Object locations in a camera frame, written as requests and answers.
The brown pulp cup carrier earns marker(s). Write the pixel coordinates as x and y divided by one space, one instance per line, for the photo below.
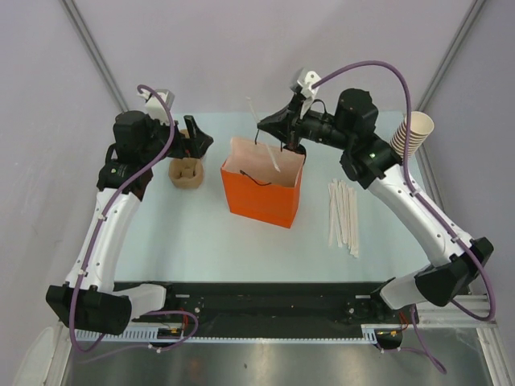
184 173

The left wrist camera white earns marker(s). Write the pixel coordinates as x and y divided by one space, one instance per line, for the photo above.
154 108

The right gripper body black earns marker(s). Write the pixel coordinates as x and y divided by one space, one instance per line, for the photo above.
294 120

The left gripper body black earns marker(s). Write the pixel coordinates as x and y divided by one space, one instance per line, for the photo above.
182 147

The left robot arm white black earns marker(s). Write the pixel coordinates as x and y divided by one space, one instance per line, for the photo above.
87 299

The aluminium rail frame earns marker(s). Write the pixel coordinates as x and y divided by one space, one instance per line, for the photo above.
492 346

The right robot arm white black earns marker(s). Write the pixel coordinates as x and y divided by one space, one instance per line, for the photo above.
454 255

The stack of paper cups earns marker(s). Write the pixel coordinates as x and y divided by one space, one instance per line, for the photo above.
421 127

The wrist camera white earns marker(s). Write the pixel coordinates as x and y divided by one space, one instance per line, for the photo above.
154 108
302 85

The orange paper bag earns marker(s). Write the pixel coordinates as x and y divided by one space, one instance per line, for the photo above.
262 182

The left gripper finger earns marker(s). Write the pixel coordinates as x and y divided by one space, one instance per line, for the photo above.
201 143
191 126

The bundle of wrapped straws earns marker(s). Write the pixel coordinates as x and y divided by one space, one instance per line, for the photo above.
343 217

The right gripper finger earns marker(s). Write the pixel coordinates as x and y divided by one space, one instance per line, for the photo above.
278 130
281 117

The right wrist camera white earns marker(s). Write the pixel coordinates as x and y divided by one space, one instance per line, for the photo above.
302 85

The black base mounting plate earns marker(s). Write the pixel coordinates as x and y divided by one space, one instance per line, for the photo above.
278 310

